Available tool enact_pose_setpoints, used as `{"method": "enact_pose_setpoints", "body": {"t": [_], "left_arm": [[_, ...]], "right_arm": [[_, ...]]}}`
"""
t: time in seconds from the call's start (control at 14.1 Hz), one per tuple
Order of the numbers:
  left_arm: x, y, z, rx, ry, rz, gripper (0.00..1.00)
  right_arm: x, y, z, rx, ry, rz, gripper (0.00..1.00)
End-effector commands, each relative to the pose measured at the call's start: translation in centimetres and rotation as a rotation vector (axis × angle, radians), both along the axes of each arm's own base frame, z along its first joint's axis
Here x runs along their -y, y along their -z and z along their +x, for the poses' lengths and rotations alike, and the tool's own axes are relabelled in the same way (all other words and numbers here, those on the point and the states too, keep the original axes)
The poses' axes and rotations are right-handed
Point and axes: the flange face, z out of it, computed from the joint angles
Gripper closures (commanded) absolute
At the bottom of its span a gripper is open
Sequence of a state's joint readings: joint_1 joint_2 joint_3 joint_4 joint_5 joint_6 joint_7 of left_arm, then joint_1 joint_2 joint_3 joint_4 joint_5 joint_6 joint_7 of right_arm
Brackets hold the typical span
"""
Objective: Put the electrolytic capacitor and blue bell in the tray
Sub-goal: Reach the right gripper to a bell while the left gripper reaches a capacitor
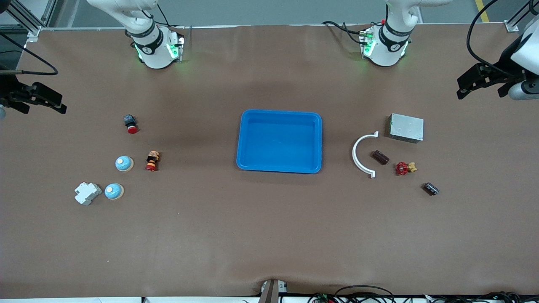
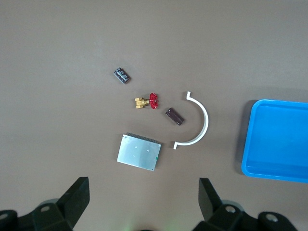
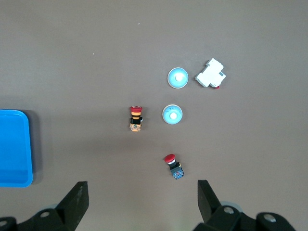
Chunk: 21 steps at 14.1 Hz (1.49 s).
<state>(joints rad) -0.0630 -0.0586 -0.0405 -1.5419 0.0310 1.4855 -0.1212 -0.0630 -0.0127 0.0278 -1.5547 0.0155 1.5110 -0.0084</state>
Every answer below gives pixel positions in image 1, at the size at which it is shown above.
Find blue bell with beige base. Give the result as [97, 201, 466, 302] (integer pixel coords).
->
[115, 155, 135, 173]
[104, 183, 125, 200]

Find blue plastic tray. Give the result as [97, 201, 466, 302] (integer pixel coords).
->
[236, 109, 323, 174]

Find silver metal box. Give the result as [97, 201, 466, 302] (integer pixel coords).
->
[388, 113, 424, 144]

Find red emergency stop button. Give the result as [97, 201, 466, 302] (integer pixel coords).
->
[123, 114, 139, 135]

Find white circuit breaker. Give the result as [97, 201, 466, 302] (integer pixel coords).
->
[74, 181, 103, 206]

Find brown table cover sheet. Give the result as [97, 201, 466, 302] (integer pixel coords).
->
[0, 24, 539, 299]

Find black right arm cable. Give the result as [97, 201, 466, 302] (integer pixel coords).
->
[0, 32, 59, 76]

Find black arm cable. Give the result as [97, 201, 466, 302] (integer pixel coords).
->
[0, 32, 59, 76]
[467, 0, 514, 78]

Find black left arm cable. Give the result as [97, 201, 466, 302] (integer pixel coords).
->
[467, 0, 514, 78]

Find aluminium frame profile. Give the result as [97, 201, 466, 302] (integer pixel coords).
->
[0, 0, 57, 43]
[504, 0, 539, 33]

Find brass valve with red handle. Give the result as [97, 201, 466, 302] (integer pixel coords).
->
[395, 161, 418, 176]

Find red yellow pushbutton switch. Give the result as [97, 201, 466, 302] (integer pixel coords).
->
[145, 151, 161, 172]

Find white curved plastic bracket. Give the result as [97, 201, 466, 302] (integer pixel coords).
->
[352, 131, 379, 179]

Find black base cables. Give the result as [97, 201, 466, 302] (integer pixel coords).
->
[322, 20, 367, 45]

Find black cable bundle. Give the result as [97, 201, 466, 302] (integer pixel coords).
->
[425, 291, 539, 303]

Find black looped cable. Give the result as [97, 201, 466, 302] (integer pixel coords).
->
[335, 285, 396, 303]

